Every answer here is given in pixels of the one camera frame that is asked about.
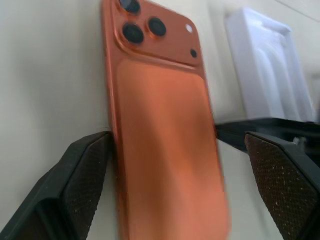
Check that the white phone box base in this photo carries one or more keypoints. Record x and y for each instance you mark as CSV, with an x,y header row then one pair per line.
x,y
270,67

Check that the black flat board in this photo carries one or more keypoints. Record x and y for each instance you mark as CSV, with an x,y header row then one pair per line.
x,y
275,132

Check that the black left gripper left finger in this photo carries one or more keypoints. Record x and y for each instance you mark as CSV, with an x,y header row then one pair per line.
x,y
62,190

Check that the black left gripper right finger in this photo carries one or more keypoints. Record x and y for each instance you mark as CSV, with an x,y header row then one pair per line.
x,y
282,182

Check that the orange smartphone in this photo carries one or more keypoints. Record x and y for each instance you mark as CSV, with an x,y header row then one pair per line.
x,y
165,130

